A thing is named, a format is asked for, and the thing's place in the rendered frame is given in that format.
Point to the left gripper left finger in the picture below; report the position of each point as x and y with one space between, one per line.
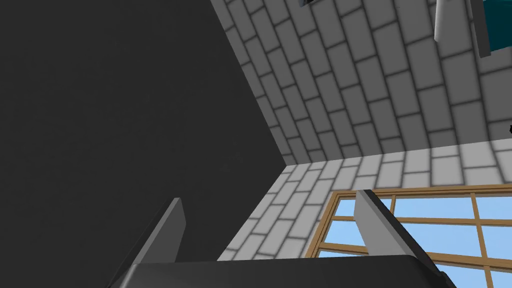
164 238

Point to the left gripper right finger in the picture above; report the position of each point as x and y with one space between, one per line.
380 232

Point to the wooden framed window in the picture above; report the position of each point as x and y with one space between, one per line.
440 232

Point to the teal and grey cabinet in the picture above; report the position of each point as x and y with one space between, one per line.
476 24

